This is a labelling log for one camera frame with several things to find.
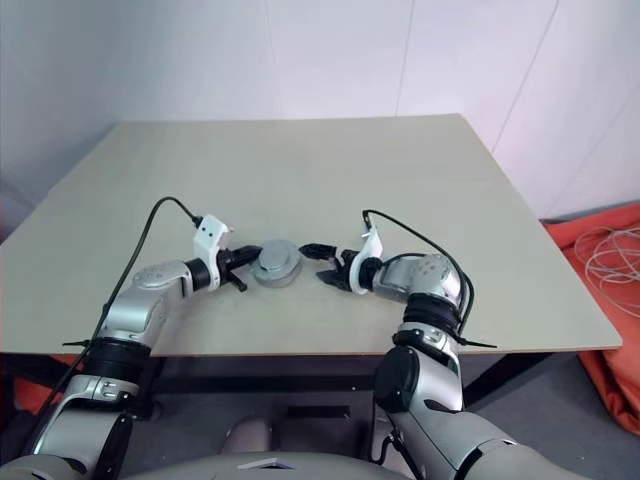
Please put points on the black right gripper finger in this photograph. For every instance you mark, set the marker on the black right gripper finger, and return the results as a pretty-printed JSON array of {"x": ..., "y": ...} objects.
[
  {"x": 320, "y": 251},
  {"x": 336, "y": 279}
]

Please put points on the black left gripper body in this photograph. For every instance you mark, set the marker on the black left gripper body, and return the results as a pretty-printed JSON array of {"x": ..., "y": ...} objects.
[{"x": 229, "y": 267}]

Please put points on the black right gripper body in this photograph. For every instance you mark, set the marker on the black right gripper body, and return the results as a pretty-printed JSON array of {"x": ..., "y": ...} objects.
[{"x": 345, "y": 270}]

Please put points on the grey round motor lid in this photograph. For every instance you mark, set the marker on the grey round motor lid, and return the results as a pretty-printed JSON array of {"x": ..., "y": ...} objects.
[{"x": 277, "y": 257}]

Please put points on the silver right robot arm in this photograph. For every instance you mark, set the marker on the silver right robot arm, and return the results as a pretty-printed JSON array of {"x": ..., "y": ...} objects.
[{"x": 425, "y": 275}]

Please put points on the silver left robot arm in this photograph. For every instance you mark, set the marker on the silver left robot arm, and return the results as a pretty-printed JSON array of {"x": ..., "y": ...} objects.
[{"x": 140, "y": 305}]

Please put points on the grey robot torso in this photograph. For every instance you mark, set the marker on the grey robot torso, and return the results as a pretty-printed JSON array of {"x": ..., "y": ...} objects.
[{"x": 270, "y": 472}]

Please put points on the orange beanbag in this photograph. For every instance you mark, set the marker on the orange beanbag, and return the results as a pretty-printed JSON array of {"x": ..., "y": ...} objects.
[{"x": 560, "y": 235}]

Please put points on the orange cloth bag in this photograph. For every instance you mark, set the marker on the orange cloth bag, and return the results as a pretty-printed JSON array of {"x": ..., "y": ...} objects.
[{"x": 30, "y": 395}]

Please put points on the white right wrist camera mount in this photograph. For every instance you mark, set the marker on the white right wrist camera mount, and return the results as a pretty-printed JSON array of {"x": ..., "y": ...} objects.
[{"x": 370, "y": 250}]

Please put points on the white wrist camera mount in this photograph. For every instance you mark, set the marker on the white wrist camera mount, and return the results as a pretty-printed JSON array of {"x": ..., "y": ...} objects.
[
  {"x": 370, "y": 250},
  {"x": 207, "y": 235}
]

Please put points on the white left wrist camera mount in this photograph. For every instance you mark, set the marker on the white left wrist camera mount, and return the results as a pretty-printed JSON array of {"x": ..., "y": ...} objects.
[{"x": 207, "y": 235}]

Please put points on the black table frame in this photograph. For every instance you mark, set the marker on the black table frame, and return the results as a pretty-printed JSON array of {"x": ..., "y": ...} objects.
[{"x": 275, "y": 382}]

